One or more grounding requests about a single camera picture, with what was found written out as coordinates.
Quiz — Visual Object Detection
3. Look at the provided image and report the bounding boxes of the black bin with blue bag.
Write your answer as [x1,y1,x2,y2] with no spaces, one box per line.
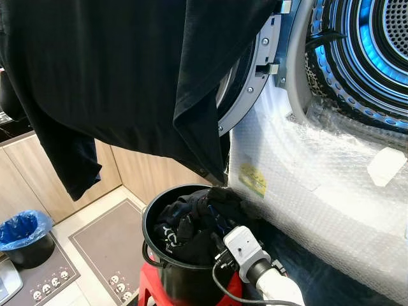
[0,210,57,270]

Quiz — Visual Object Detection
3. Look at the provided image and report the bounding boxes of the black clothes pile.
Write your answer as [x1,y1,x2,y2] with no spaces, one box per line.
[155,187,257,266]

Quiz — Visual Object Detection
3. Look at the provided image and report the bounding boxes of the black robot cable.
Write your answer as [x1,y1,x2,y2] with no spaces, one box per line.
[211,254,302,306]

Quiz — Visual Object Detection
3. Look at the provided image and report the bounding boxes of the black t-shirt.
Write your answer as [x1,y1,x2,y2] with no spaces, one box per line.
[0,0,285,202]

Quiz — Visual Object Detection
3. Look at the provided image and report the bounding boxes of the grey round washer door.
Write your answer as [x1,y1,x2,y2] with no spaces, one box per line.
[215,13,285,138]

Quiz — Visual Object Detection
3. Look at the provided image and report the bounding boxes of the white bathroom scale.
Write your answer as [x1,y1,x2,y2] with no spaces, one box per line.
[0,258,24,306]

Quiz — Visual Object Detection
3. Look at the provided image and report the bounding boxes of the yellow warning sticker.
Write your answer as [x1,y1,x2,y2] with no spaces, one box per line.
[237,162,268,198]

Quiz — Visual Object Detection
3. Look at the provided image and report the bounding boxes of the leopard print cloth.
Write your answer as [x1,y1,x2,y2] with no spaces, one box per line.
[305,50,340,110]

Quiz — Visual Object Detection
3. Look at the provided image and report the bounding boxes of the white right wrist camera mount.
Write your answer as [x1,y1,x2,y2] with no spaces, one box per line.
[222,226,264,268]

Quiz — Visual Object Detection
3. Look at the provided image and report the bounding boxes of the red plastic stool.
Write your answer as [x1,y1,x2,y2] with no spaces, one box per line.
[138,261,244,306]

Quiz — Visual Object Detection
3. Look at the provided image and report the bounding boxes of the white washing machine bubble wrapped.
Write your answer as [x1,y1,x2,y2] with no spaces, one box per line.
[228,0,408,306]

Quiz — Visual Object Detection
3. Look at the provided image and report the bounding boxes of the black drum paddle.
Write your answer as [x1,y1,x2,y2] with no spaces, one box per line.
[305,28,349,53]

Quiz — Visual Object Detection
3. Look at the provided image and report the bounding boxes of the light wooden cabinet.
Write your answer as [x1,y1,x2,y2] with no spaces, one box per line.
[0,131,214,224]

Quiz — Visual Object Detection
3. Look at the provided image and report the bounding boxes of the black round bucket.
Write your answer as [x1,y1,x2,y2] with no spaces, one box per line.
[141,184,257,306]

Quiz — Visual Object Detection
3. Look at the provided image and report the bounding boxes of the grey floor mat with figures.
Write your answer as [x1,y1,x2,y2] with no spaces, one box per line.
[0,245,82,306]

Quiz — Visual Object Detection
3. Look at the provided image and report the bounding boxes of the white paper label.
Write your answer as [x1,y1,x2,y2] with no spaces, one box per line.
[366,146,408,187]

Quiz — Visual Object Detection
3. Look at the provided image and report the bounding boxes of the steel washer drum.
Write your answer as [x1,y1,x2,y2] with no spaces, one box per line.
[305,0,408,133]

